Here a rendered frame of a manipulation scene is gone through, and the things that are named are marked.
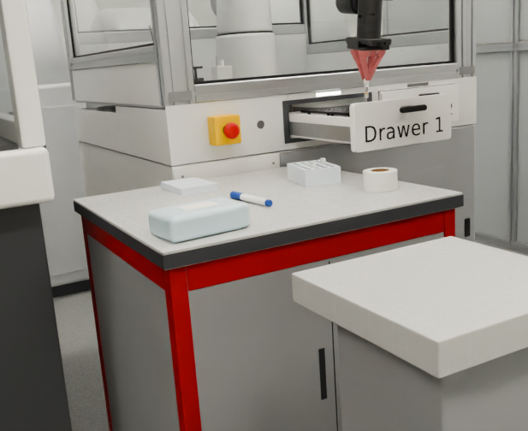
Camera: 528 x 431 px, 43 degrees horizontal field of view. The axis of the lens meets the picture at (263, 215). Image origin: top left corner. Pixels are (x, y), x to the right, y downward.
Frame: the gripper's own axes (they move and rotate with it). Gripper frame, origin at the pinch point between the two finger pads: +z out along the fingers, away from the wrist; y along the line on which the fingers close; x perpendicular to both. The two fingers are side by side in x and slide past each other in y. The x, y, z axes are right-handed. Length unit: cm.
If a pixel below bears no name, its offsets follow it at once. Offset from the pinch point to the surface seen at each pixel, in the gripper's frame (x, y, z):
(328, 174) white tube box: 20.1, -15.4, 18.2
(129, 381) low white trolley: 68, -16, 56
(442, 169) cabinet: -43, 18, 33
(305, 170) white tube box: 25.3, -14.2, 16.8
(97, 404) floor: 62, 53, 106
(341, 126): 10.1, -4.6, 10.5
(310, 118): 10.3, 9.1, 10.7
